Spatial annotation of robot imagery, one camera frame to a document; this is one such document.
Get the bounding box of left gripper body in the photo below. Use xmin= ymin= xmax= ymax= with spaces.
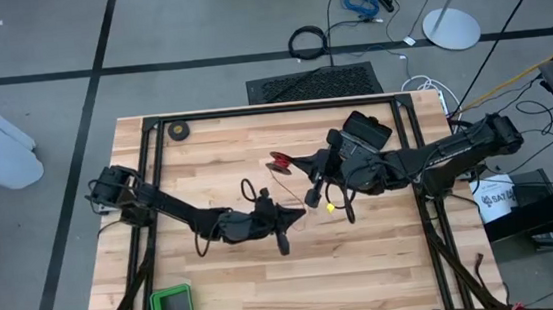
xmin=215 ymin=184 xmax=292 ymax=263

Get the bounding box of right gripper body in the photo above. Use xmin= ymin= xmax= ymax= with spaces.
xmin=298 ymin=124 xmax=394 ymax=211

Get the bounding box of thin red wire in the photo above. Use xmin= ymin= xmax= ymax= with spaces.
xmin=268 ymin=165 xmax=310 ymax=235

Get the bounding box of black slab-shaped device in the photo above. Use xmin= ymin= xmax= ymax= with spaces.
xmin=341 ymin=107 xmax=395 ymax=154

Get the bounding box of black perforated floor mat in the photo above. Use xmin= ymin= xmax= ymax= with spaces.
xmin=243 ymin=59 xmax=386 ymax=106

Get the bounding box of white power strip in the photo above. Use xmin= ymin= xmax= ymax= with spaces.
xmin=435 ymin=88 xmax=453 ymax=118

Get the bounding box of green-framed black tray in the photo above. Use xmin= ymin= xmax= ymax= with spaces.
xmin=147 ymin=282 xmax=196 ymax=310

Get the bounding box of black tape roll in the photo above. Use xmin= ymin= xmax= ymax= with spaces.
xmin=166 ymin=118 xmax=192 ymax=143

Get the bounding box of dark grey box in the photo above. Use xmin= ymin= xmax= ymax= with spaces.
xmin=510 ymin=167 xmax=553 ymax=209

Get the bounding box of silver round-base stand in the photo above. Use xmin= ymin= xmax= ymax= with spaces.
xmin=419 ymin=0 xmax=484 ymax=55

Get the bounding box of black diagonal beam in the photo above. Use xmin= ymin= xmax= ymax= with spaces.
xmin=479 ymin=176 xmax=553 ymax=244

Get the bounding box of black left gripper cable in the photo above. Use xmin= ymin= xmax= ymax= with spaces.
xmin=238 ymin=177 xmax=259 ymax=205

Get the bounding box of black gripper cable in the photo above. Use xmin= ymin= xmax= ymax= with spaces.
xmin=238 ymin=177 xmax=259 ymax=205
xmin=322 ymin=175 xmax=361 ymax=227

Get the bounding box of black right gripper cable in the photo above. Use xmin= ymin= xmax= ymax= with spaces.
xmin=322 ymin=175 xmax=361 ymax=227

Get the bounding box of black aluminium table frame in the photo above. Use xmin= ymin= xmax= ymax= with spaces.
xmin=65 ymin=84 xmax=510 ymax=310

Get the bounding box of white cable bundle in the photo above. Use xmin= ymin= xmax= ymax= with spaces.
xmin=398 ymin=71 xmax=460 ymax=115

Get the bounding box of coiled black cable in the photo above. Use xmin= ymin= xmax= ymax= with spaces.
xmin=285 ymin=23 xmax=331 ymax=64

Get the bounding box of brown strap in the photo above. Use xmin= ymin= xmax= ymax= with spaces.
xmin=471 ymin=251 xmax=491 ymax=292

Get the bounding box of yellow floor cable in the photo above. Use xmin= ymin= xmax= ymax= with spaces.
xmin=455 ymin=37 xmax=553 ymax=113

